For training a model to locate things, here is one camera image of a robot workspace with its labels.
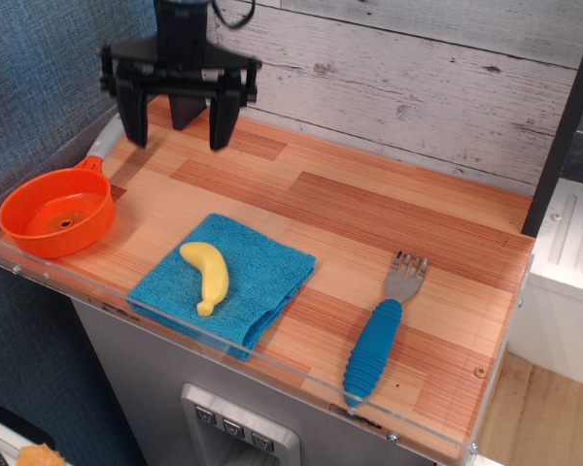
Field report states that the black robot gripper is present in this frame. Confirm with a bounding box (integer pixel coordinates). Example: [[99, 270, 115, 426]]
[[99, 1, 261, 150]]

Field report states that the yellow toy banana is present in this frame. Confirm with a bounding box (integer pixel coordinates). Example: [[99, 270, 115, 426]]
[[180, 242, 229, 316]]

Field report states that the folded blue cloth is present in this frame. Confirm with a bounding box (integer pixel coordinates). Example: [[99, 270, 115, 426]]
[[128, 214, 316, 360]]

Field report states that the orange cloth item bottom left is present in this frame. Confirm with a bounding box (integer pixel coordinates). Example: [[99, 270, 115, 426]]
[[16, 444, 67, 466]]

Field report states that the clear acrylic table guard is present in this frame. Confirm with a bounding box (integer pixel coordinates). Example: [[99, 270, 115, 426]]
[[0, 97, 533, 465]]

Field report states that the silver dispenser panel with buttons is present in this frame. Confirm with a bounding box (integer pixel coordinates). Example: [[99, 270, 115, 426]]
[[181, 383, 301, 465]]

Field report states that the dark grey left post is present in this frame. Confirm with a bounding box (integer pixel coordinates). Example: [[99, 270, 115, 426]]
[[168, 96, 207, 131]]

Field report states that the dark grey post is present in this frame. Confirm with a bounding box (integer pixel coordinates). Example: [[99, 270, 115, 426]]
[[168, 96, 207, 131], [521, 55, 583, 238]]

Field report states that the orange pot with grey handle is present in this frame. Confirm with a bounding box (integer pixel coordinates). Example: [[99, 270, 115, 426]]
[[0, 116, 124, 258]]

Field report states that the fork with blue handle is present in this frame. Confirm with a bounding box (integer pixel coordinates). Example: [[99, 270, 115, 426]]
[[342, 251, 429, 409]]

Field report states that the dark grey right post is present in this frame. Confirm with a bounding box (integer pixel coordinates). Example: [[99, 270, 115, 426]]
[[521, 55, 583, 238]]

